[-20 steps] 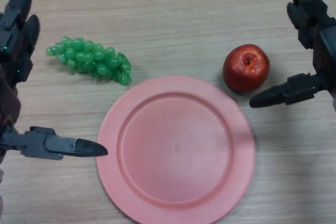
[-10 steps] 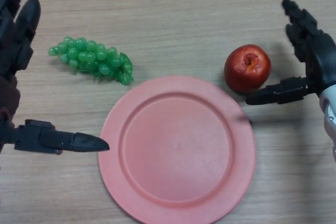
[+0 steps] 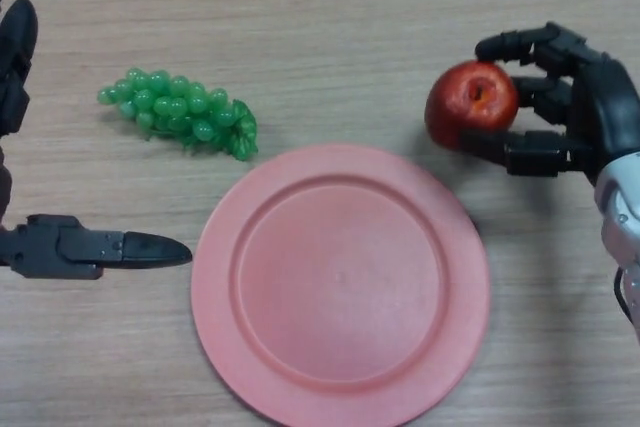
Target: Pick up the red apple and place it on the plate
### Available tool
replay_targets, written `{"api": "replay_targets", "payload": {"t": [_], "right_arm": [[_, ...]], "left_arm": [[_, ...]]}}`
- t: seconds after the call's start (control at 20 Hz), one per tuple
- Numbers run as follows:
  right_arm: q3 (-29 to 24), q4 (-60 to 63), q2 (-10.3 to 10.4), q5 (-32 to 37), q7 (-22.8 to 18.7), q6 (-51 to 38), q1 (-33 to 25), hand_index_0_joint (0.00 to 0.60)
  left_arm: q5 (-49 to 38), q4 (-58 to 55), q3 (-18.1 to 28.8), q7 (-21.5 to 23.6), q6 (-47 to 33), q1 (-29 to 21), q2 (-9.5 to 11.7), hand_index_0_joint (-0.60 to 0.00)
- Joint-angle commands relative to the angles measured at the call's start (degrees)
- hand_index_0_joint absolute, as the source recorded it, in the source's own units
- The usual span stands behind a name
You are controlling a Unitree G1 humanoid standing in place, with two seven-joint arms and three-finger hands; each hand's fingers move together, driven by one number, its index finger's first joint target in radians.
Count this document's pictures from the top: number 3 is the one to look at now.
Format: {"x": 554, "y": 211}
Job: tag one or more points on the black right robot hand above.
{"x": 605, "y": 102}

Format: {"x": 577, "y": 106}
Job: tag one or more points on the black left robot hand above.
{"x": 55, "y": 247}

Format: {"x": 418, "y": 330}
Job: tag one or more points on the red apple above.
{"x": 460, "y": 107}

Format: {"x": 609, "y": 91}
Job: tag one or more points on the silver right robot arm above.
{"x": 622, "y": 212}

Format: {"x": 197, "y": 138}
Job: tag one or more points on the pink round plate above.
{"x": 340, "y": 287}

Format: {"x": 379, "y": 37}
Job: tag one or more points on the green grape bunch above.
{"x": 180, "y": 112}

